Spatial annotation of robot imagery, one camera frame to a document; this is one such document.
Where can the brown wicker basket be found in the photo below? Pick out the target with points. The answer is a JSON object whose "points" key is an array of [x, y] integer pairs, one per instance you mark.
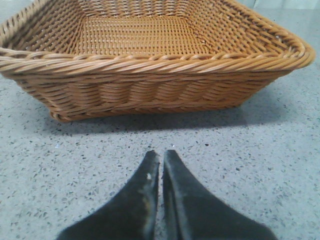
{"points": [[85, 59]]}

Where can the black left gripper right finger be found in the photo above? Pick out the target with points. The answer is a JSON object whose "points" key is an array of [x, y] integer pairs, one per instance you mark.
{"points": [[193, 213]]}

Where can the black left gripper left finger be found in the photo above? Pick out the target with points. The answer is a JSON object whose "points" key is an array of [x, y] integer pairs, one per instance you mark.
{"points": [[130, 214]]}

